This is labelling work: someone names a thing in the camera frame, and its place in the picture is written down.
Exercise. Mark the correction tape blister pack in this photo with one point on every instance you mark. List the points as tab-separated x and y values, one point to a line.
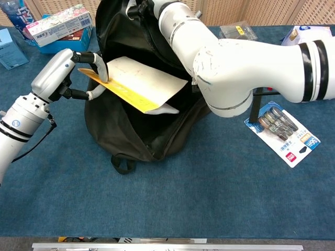
288	141

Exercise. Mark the black fabric backpack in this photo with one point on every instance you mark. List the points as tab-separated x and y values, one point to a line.
125	136

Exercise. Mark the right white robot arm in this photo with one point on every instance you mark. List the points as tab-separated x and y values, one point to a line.
235	68

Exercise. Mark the blue box with booklet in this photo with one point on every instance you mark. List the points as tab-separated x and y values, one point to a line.
57	26

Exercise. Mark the white tissue pack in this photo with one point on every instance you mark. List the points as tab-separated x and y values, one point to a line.
298	35

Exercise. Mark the blue cardboard box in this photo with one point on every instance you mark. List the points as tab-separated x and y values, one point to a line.
65	48

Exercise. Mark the white book with yellow band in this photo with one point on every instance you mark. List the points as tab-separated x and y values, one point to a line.
146	78

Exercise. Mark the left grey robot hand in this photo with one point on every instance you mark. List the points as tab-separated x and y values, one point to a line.
52	73

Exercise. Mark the blue felt table cover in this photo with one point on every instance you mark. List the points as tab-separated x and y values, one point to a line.
78	198

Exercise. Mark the aluminium rail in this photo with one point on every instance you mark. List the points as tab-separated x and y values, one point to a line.
167	247

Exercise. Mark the clear box of binder clips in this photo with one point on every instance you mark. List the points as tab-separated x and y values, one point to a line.
235	30

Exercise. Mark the blue printed bottle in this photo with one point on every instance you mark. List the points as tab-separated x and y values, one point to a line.
21	13

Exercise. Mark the light blue box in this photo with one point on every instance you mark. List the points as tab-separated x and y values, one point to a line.
10	52

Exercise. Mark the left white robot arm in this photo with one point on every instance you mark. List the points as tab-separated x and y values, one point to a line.
15	125

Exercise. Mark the woven folding screen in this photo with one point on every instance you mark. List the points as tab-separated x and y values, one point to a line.
261	10

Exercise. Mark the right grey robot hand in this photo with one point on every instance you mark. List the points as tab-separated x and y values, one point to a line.
145	6

